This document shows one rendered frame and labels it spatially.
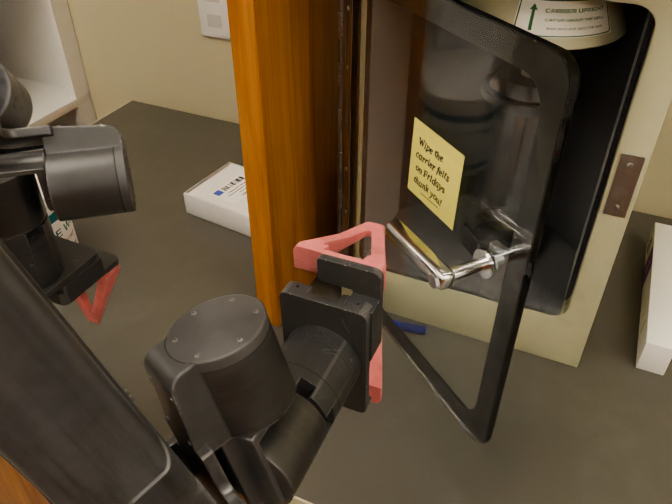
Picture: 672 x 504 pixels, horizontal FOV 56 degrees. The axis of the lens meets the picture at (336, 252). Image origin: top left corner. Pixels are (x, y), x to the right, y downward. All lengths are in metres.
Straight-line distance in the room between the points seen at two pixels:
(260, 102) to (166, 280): 0.37
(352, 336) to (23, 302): 0.22
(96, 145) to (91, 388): 0.26
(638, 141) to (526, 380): 0.32
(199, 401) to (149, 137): 1.02
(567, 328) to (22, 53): 1.38
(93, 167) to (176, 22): 0.89
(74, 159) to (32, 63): 1.21
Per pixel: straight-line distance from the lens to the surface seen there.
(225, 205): 1.01
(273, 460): 0.38
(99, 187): 0.51
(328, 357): 0.42
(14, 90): 0.54
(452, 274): 0.51
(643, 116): 0.66
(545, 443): 0.76
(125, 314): 0.90
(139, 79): 1.51
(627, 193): 0.69
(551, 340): 0.82
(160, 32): 1.42
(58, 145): 0.53
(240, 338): 0.33
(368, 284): 0.42
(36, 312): 0.28
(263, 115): 0.67
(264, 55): 0.65
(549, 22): 0.66
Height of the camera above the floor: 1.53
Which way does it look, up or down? 38 degrees down
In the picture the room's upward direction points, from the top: straight up
